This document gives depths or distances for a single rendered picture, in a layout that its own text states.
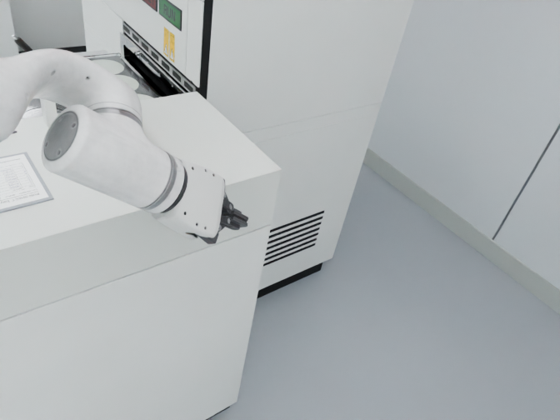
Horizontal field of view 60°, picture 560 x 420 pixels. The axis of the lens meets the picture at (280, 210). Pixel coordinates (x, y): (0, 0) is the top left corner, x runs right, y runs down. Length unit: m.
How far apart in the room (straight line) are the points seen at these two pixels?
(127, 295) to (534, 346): 1.75
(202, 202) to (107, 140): 0.18
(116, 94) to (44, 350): 0.52
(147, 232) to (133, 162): 0.29
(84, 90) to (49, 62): 0.07
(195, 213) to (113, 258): 0.24
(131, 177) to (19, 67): 0.16
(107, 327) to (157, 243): 0.21
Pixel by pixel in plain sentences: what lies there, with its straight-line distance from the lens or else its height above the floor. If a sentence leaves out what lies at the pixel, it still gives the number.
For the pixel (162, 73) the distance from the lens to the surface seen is 1.35.
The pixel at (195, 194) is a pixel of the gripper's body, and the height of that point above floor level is 1.07.
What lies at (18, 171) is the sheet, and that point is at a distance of 0.94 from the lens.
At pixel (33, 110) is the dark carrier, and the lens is 1.26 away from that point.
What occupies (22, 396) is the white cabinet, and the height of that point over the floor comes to 0.60.
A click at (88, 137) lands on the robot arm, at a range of 0.57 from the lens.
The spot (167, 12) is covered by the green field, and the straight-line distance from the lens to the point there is 1.28.
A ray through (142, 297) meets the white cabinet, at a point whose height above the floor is 0.75.
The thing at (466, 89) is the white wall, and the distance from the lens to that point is 2.44.
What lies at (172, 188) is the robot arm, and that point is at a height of 1.11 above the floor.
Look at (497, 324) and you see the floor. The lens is 2.29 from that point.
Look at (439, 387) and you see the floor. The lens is 1.96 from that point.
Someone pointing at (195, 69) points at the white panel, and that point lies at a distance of 1.20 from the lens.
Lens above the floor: 1.50
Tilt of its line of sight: 39 degrees down
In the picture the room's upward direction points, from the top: 12 degrees clockwise
